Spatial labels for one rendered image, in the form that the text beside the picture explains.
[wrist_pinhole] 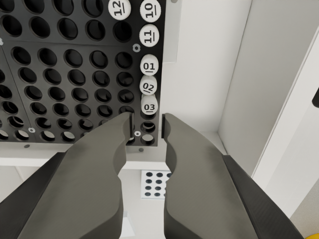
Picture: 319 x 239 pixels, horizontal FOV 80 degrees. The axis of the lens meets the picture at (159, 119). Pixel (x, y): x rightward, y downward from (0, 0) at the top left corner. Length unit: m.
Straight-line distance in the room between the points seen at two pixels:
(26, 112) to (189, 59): 0.16
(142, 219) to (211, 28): 0.47
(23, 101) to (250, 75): 0.19
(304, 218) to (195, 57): 2.38
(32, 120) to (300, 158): 0.45
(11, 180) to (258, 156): 0.38
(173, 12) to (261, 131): 0.12
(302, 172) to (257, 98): 0.35
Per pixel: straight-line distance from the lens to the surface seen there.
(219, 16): 0.21
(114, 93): 0.16
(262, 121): 0.17
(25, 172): 0.45
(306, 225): 2.65
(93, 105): 0.17
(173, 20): 0.19
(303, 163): 0.50
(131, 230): 0.57
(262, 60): 0.18
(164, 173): 0.36
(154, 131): 0.17
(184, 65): 0.21
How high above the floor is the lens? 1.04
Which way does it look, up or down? 58 degrees down
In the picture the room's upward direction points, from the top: 179 degrees clockwise
